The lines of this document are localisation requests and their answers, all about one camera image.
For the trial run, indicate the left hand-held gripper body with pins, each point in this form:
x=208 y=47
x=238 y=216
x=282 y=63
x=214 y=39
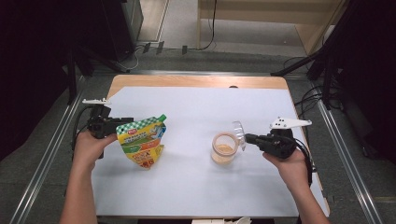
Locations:
x=101 y=124

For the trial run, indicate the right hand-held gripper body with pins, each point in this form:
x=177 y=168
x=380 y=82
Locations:
x=280 y=144

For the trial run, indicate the green yellow spouted pouch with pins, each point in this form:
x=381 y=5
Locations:
x=141 y=146

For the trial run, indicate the clear glass jar with lid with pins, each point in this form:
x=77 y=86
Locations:
x=224 y=149

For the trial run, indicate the person's left hand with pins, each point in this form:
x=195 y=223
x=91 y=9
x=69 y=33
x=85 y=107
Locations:
x=88 y=151

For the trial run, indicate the person's right hand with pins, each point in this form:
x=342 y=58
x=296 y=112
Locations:
x=294 y=171

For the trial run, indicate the black metal stand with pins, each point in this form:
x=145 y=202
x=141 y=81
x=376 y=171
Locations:
x=72 y=77
x=327 y=68

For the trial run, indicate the black table grommet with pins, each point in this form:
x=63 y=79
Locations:
x=233 y=86

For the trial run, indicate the black floor tape strip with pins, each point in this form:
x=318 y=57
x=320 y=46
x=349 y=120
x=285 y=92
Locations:
x=160 y=47
x=184 y=49
x=146 y=47

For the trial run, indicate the white table mat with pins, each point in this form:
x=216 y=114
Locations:
x=193 y=189

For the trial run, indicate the black cabinet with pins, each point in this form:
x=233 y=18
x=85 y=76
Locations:
x=124 y=28

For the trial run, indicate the dark curtain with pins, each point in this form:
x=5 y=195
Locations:
x=31 y=62
x=373 y=77

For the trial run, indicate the long metal floor rail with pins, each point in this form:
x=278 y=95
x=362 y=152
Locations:
x=46 y=161
x=345 y=161

